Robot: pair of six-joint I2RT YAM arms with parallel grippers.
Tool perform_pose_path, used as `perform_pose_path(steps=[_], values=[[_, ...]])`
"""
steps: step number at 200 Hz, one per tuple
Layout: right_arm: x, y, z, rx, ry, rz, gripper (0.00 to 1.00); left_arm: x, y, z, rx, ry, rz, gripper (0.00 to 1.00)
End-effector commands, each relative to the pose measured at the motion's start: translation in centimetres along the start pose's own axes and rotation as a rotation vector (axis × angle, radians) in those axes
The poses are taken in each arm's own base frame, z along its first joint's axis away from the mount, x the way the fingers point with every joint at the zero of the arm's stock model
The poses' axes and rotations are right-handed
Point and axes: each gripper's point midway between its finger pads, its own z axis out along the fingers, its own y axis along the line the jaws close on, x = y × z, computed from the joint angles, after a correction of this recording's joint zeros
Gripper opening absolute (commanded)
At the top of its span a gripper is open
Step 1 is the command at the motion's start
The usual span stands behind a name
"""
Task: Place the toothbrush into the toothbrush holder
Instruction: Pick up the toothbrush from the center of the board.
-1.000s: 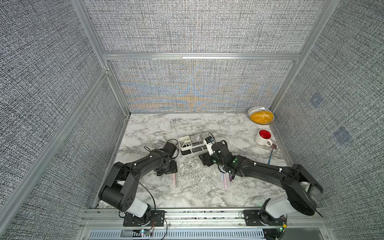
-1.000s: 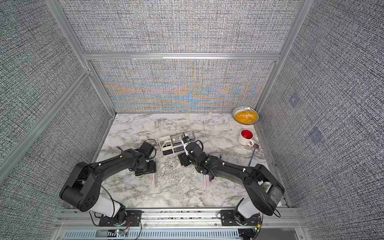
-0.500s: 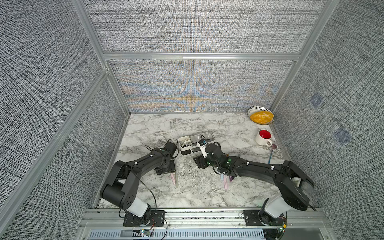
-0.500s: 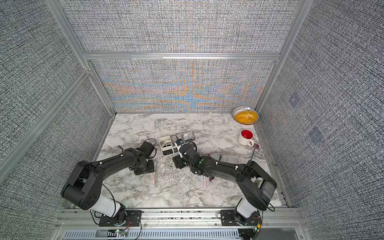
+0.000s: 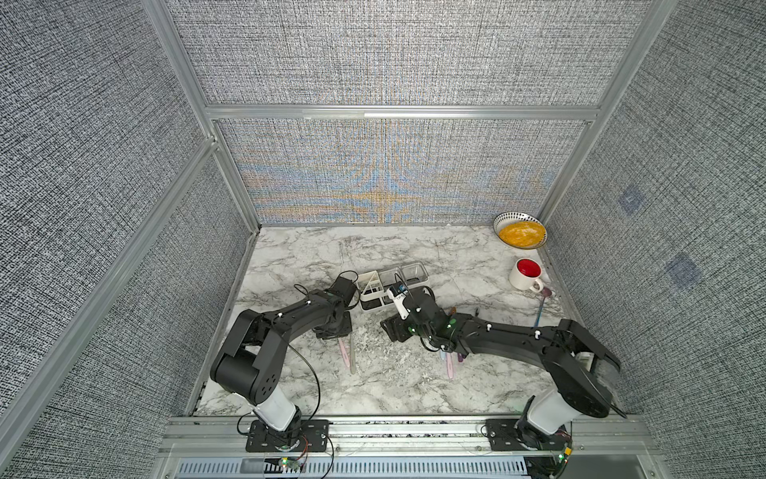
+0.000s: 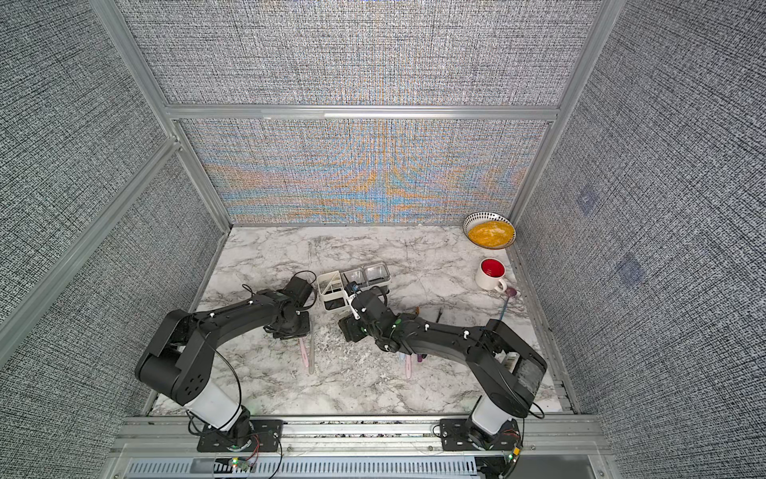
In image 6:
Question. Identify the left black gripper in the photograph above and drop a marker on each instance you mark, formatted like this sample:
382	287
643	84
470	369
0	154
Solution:
280	333

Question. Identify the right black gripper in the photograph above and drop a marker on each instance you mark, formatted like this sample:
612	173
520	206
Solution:
349	328

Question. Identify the white toothbrush holder caddy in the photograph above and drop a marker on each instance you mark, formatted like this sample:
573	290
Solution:
335	288

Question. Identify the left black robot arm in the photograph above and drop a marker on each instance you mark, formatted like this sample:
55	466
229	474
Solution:
179	358

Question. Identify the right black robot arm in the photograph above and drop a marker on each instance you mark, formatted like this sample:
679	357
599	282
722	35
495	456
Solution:
509	370

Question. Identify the purple orange toothbrush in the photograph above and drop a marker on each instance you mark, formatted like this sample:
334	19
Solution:
420	357

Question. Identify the clear cup left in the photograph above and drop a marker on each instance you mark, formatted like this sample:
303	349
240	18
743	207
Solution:
356	276

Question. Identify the clear cup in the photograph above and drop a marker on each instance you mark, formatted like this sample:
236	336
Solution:
376	274
356	276

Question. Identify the clear cup right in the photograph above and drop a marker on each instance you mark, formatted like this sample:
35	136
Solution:
376	274

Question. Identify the white mug red inside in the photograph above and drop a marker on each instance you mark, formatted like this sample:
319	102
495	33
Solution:
491	276

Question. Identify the patterned bowl with yellow food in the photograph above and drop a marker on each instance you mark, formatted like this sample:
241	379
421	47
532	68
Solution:
489	230

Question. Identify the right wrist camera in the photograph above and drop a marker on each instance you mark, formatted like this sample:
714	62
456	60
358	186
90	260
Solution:
350	293

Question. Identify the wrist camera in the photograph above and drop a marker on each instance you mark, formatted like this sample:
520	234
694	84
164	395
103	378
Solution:
350	293
301	292

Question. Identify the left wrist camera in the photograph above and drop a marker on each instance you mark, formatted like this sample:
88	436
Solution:
301	292

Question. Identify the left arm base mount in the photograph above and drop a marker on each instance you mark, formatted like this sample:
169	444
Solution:
246	436

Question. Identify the white slotted cable duct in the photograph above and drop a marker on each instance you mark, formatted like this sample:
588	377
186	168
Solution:
307	467

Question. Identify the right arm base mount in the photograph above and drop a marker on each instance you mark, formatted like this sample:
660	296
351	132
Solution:
463	435

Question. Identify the blue handled spoon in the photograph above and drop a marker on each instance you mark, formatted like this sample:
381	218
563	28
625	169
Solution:
511	295

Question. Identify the aluminium front rail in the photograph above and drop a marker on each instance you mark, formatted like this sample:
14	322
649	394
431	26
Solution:
362	435

